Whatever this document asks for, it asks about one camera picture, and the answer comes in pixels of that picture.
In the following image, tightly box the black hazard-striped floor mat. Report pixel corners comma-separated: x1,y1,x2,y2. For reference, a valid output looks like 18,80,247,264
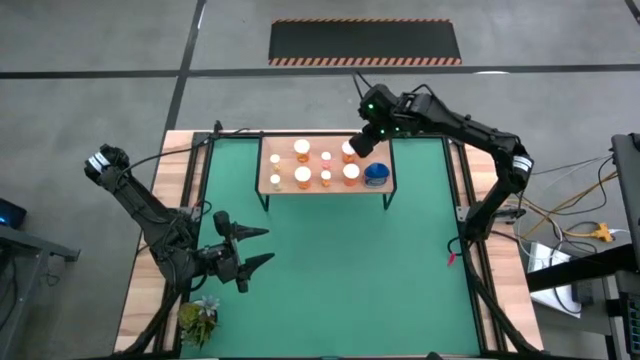
267,18,463,67

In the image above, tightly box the black power cable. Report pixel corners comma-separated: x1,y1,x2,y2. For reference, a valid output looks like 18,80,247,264
559,155,616,231

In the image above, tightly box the white paper sheet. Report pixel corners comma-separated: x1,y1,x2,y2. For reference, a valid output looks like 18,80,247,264
529,287,584,319

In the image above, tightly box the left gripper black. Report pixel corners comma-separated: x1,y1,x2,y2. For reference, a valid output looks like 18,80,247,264
212,209,276,294

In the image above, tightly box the green table mat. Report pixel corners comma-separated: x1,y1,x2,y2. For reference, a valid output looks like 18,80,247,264
179,137,482,359

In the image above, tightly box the grey metal stand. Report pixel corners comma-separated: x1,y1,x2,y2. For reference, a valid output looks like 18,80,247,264
0,224,81,360

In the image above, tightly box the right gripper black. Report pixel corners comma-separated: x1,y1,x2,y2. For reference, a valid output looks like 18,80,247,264
348,91,417,160

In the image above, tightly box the small potted succulent plant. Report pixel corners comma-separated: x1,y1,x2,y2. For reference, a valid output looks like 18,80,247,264
177,294,221,350

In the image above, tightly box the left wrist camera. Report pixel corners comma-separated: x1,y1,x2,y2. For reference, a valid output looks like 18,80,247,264
199,244,234,274

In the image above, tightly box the black equipment rack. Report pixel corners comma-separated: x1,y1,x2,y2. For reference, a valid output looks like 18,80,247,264
617,269,640,360

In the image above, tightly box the blue pill bottle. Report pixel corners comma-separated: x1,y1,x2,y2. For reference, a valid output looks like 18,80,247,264
363,162,391,189

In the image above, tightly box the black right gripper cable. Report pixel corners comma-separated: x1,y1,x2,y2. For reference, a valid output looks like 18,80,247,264
353,71,374,101

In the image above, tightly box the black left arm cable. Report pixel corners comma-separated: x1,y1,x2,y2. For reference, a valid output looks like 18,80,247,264
124,127,254,169

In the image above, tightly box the white floor cable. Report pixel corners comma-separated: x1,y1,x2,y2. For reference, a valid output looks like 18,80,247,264
529,155,614,179

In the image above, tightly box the orange extension cable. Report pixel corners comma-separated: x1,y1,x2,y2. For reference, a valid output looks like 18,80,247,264
522,172,620,239

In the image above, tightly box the yellow power cord splitter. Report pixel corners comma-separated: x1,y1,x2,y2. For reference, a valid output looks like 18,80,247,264
589,222,615,245

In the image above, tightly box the wooden shelf black frame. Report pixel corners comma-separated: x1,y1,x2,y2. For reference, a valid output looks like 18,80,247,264
253,130,399,212

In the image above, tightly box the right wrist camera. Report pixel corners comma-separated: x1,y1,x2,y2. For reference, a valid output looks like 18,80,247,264
357,83,389,124

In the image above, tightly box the black side table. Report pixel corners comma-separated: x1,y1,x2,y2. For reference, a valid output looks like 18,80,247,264
524,242,640,294

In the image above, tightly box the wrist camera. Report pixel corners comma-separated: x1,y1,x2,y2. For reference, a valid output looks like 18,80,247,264
199,244,234,274
357,83,389,124

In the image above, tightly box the black metal table frame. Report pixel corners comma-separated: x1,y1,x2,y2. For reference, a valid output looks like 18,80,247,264
112,119,546,360

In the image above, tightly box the black device blue light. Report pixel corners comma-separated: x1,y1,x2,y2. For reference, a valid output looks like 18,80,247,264
0,198,29,231

